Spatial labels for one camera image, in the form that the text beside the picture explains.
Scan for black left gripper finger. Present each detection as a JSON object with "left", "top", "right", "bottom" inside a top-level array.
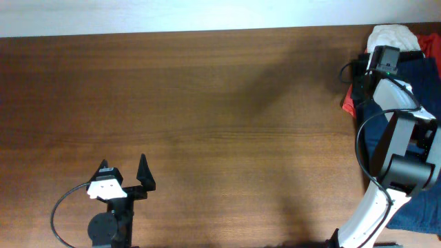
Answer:
[
  {"left": 136, "top": 154, "right": 156, "bottom": 192},
  {"left": 89, "top": 159, "right": 123, "bottom": 185}
]

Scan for black shorts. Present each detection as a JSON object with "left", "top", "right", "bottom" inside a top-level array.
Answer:
[{"left": 349, "top": 51, "right": 424, "bottom": 110}]

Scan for navy blue shorts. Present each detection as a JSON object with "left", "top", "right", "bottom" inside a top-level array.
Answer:
[{"left": 361, "top": 58, "right": 440, "bottom": 235}]

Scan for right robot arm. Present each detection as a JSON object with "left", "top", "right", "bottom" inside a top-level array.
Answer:
[{"left": 325, "top": 69, "right": 440, "bottom": 247}]

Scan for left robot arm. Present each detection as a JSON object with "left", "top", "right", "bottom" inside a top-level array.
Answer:
[{"left": 87, "top": 154, "right": 156, "bottom": 248}]

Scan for white garment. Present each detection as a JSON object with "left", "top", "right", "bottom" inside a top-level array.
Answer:
[{"left": 366, "top": 24, "right": 421, "bottom": 53}]

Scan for red garment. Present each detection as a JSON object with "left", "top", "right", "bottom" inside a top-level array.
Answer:
[{"left": 342, "top": 33, "right": 440, "bottom": 118}]

